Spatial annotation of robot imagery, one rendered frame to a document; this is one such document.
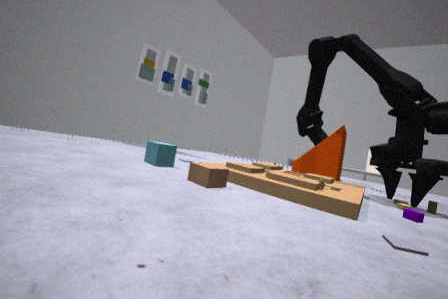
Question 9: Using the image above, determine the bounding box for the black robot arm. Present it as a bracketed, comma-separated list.
[296, 33, 448, 161]

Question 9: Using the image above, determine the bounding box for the teal cube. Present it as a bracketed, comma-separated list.
[143, 141, 177, 167]

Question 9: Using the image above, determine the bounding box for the dark grey bent rod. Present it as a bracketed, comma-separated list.
[382, 235, 429, 256]

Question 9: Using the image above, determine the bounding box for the purple block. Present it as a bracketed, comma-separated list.
[403, 209, 424, 223]

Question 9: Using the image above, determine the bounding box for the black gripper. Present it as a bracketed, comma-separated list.
[370, 132, 448, 208]

